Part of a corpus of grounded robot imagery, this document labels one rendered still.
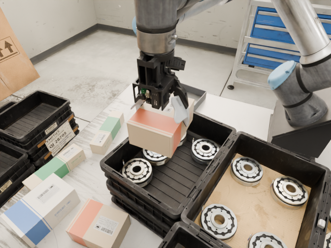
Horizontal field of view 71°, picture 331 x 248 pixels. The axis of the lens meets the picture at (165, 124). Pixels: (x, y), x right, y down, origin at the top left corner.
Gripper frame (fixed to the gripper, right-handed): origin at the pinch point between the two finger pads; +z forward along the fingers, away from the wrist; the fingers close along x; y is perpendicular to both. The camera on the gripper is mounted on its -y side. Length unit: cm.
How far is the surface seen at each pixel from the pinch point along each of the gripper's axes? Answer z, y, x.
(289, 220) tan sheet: 27.5, -1.7, 40.6
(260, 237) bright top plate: 24.4, 8.5, 32.9
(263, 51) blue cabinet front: 63, -195, 17
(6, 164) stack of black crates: 72, 5, -104
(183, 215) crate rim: 17.3, 14.8, 12.8
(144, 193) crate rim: 17.3, 13.4, 0.5
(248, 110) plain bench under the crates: 41, -66, 20
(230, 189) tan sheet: 27.5, -4.7, 22.1
